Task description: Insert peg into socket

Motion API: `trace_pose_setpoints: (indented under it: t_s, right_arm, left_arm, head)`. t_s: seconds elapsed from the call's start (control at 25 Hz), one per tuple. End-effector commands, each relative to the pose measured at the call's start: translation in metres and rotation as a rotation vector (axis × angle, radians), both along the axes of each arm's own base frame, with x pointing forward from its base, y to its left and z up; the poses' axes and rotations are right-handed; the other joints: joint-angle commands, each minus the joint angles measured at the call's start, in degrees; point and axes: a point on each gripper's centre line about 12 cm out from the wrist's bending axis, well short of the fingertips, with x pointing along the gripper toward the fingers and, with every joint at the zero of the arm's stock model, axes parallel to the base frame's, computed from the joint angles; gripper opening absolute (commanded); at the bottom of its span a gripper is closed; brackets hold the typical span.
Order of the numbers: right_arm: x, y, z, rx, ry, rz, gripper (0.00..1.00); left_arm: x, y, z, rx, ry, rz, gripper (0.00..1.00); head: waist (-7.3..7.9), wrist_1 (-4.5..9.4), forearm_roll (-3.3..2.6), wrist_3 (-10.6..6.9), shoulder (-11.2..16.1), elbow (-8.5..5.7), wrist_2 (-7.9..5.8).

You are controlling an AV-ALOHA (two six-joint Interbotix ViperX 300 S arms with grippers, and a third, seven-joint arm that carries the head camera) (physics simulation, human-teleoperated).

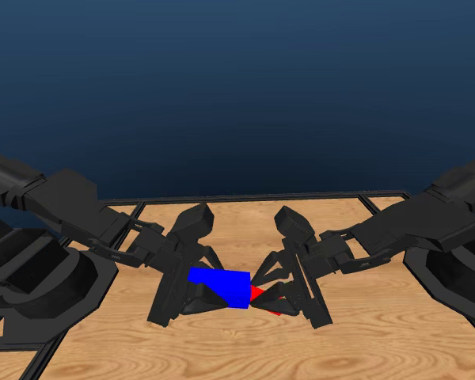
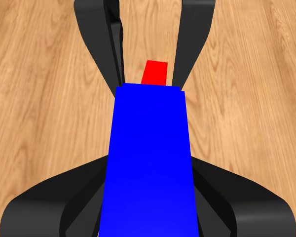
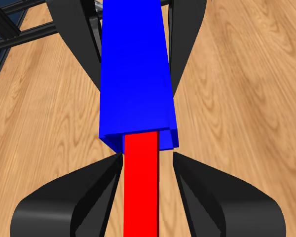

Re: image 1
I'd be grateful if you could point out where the black table frame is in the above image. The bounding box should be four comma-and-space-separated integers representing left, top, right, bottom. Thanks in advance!
0, 189, 475, 380

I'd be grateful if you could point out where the blue hollow socket block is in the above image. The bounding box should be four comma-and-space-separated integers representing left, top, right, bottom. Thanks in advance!
187, 266, 252, 310

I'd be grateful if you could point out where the thin red peg bar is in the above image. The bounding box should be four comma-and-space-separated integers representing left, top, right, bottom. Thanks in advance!
248, 282, 284, 317

